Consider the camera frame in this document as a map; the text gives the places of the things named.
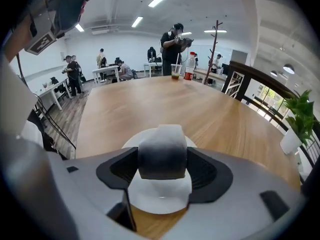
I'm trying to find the red-capped drink bottle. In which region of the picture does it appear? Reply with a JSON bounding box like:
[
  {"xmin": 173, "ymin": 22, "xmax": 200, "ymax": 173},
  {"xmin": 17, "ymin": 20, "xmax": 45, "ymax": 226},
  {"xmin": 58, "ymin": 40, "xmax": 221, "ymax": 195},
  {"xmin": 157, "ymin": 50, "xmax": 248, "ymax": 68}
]
[{"xmin": 183, "ymin": 51, "xmax": 197, "ymax": 82}]

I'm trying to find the wooden coat rack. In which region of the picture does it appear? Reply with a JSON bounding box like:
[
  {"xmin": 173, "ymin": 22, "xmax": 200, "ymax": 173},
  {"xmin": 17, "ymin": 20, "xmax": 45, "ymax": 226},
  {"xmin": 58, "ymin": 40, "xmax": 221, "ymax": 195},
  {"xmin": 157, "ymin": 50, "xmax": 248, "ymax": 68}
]
[{"xmin": 203, "ymin": 19, "xmax": 224, "ymax": 86}]

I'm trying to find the black railing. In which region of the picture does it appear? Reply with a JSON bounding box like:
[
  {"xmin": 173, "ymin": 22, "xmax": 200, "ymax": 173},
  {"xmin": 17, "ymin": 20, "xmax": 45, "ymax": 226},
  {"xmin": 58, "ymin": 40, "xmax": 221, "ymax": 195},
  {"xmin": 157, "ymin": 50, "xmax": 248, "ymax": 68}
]
[{"xmin": 221, "ymin": 60, "xmax": 320, "ymax": 166}]

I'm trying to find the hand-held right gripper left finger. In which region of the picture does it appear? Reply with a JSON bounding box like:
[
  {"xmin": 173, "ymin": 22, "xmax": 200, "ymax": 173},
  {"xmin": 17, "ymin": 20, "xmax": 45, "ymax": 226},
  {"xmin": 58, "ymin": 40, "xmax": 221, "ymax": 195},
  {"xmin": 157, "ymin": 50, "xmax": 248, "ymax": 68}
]
[{"xmin": 46, "ymin": 147, "xmax": 141, "ymax": 240}]

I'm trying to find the small white table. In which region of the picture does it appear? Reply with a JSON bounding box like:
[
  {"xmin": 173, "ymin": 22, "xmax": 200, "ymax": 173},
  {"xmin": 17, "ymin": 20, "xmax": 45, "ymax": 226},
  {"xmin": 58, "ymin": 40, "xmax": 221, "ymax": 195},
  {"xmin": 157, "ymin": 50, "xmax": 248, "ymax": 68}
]
[
  {"xmin": 34, "ymin": 77, "xmax": 74, "ymax": 111},
  {"xmin": 91, "ymin": 65, "xmax": 121, "ymax": 85},
  {"xmin": 143, "ymin": 61, "xmax": 164, "ymax": 78}
]

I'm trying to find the large window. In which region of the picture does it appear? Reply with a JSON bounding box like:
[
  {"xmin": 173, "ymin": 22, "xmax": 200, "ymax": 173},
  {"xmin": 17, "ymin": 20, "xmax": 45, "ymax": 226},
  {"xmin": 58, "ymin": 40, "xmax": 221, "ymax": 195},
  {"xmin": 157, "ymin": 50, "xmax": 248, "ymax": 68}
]
[{"xmin": 254, "ymin": 83, "xmax": 288, "ymax": 120}]

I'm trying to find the white round plate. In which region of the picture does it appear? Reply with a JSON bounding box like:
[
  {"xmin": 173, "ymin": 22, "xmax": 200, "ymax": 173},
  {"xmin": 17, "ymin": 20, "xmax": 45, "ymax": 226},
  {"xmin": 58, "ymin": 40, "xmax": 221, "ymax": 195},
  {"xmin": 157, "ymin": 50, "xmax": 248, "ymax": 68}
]
[{"xmin": 121, "ymin": 128, "xmax": 198, "ymax": 215}]

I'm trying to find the green potted plant white pot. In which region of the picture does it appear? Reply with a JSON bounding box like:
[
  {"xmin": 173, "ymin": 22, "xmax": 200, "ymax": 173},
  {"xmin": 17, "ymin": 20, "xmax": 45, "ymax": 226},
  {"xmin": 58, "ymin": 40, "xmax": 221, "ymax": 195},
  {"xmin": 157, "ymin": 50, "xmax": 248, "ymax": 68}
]
[{"xmin": 279, "ymin": 89, "xmax": 320, "ymax": 155}]

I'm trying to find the clear plastic cup green drink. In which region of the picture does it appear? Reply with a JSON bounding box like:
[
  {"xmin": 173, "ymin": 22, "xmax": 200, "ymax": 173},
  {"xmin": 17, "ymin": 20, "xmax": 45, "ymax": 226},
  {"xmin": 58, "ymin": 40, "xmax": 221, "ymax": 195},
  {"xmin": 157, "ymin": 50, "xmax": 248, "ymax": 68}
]
[{"xmin": 170, "ymin": 63, "xmax": 182, "ymax": 81}]

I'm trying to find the black cable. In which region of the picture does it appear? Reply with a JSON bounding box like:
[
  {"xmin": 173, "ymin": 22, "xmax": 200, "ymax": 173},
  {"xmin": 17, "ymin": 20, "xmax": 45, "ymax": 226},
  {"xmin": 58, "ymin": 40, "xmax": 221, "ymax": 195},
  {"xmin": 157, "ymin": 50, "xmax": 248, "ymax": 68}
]
[{"xmin": 15, "ymin": 53, "xmax": 77, "ymax": 150}]

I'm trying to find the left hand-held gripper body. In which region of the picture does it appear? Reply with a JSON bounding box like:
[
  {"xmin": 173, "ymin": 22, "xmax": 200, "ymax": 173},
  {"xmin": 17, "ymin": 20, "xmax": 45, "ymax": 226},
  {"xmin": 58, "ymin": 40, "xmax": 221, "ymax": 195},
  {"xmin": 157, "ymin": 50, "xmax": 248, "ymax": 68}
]
[{"xmin": 24, "ymin": 0, "xmax": 103, "ymax": 56}]

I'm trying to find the black swivel chair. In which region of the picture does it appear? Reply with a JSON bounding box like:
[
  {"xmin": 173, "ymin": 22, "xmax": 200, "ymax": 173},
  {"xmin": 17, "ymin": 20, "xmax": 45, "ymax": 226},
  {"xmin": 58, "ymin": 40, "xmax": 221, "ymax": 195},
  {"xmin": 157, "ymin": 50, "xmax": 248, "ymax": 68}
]
[{"xmin": 49, "ymin": 76, "xmax": 67, "ymax": 94}]

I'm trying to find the wooden desk with monitor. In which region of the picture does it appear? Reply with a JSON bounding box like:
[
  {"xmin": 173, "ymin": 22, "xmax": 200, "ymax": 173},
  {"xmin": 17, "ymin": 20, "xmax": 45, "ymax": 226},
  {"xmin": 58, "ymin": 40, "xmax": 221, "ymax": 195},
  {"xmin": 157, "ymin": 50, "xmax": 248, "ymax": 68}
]
[{"xmin": 193, "ymin": 63, "xmax": 231, "ymax": 85}]

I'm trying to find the white wall air conditioner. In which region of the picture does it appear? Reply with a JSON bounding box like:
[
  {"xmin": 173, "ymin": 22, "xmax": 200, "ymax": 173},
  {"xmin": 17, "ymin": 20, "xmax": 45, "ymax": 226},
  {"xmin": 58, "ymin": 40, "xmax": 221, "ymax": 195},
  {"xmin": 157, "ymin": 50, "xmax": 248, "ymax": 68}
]
[{"xmin": 91, "ymin": 26, "xmax": 111, "ymax": 35}]

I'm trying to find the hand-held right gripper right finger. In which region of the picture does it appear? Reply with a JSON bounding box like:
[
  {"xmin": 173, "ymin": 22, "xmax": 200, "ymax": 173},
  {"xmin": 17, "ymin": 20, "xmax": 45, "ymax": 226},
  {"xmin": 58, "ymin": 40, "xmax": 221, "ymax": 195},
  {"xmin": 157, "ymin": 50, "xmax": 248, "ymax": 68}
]
[{"xmin": 162, "ymin": 146, "xmax": 308, "ymax": 240}]

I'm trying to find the person's left forearm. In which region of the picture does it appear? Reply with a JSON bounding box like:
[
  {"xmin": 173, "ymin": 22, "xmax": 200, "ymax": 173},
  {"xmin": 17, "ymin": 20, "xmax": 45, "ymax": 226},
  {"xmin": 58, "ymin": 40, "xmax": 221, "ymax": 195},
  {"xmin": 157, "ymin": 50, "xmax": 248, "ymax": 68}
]
[{"xmin": 4, "ymin": 16, "xmax": 33, "ymax": 63}]

